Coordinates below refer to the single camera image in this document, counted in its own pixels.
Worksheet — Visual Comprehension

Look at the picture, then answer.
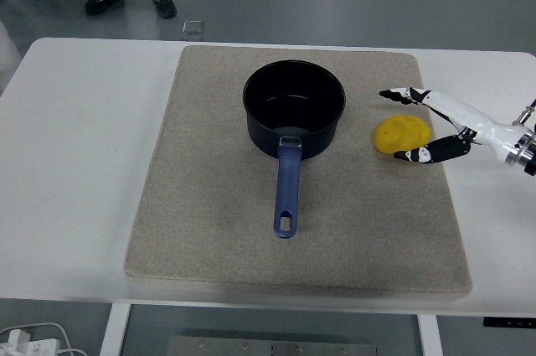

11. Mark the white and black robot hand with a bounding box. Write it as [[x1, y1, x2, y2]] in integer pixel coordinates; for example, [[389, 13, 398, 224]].
[[379, 86, 524, 164]]

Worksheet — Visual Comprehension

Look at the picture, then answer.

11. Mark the yellow potato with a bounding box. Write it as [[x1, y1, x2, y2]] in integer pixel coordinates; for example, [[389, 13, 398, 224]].
[[373, 115, 431, 156]]

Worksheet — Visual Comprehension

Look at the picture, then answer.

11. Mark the black table control panel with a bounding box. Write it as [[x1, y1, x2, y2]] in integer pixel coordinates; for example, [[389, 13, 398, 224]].
[[482, 316, 536, 328]]

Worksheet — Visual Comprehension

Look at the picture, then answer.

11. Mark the white table leg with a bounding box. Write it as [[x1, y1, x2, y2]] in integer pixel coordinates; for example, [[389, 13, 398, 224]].
[[99, 303, 131, 356], [416, 313, 444, 356]]

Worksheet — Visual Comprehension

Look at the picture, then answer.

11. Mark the beige felt mat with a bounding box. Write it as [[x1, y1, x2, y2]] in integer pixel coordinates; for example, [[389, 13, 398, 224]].
[[123, 44, 473, 301]]

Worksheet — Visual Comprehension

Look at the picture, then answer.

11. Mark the white power strip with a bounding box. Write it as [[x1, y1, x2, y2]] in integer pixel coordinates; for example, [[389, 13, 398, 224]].
[[0, 328, 62, 356]]

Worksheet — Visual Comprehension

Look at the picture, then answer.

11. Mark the dark blue pot with handle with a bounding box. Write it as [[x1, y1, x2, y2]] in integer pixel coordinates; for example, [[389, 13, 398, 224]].
[[241, 59, 348, 240]]

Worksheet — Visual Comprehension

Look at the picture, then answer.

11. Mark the white cable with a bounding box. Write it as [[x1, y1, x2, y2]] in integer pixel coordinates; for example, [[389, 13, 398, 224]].
[[0, 321, 89, 356]]

